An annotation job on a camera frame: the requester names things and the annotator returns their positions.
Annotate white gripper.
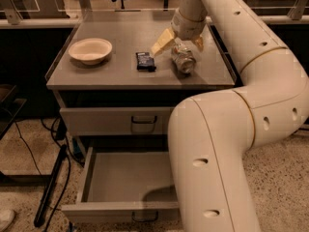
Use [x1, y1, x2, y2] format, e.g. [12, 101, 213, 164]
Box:
[151, 8, 207, 56]

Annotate silver green 7up can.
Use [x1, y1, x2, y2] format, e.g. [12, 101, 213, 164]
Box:
[171, 43, 196, 74]

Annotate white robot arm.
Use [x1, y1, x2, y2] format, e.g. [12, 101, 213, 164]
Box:
[152, 0, 309, 232]

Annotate grey metal drawer cabinet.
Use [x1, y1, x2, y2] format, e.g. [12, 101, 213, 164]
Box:
[47, 11, 236, 152]

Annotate closed grey top drawer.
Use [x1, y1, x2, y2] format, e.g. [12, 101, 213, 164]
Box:
[60, 107, 173, 136]

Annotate open grey middle drawer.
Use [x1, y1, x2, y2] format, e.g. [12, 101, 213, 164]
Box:
[62, 148, 179, 223]

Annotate dark blue snack packet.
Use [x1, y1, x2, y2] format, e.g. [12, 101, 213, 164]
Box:
[135, 52, 156, 72]

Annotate white paper bowl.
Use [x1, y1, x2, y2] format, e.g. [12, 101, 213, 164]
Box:
[69, 38, 113, 66]

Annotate dark side table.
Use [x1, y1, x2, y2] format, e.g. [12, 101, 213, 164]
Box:
[0, 84, 26, 140]

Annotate black bar on floor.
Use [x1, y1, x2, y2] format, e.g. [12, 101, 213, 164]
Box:
[34, 145, 67, 227]

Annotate white shoe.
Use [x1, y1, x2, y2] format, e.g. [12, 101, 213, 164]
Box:
[0, 209, 15, 232]

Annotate black cable on floor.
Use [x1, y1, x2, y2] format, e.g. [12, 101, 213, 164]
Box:
[0, 106, 85, 232]

